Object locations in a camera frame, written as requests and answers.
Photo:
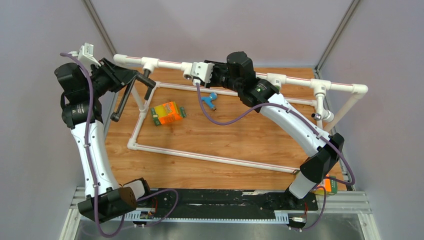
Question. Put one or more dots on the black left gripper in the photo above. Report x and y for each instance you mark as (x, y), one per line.
(119, 76)

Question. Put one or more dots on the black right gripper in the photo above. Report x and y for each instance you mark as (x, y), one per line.
(217, 66)

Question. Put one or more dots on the black long-handle water faucet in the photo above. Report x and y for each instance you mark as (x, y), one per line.
(131, 90)

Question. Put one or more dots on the white PVC pipe frame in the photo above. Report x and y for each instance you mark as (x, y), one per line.
(305, 107)

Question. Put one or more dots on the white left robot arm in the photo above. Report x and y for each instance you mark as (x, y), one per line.
(105, 199)

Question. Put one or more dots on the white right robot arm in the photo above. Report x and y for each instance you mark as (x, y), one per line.
(261, 95)

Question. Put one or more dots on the orange box near right arm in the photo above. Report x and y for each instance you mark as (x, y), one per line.
(326, 186)

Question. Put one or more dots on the blue water faucet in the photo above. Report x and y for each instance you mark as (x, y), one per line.
(208, 100)

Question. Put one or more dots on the white water faucet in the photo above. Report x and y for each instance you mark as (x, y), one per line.
(321, 114)

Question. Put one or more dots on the orange green carton box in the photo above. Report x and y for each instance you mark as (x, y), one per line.
(167, 113)

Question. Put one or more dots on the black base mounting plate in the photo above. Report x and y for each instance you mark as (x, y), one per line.
(226, 204)

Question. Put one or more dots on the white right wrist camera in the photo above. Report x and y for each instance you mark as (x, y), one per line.
(202, 71)

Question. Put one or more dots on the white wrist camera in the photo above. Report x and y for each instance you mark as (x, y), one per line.
(202, 71)
(86, 55)

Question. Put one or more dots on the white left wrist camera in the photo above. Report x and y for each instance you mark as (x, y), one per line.
(86, 55)

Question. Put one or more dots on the aluminium frame rail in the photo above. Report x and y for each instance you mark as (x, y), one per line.
(346, 215)

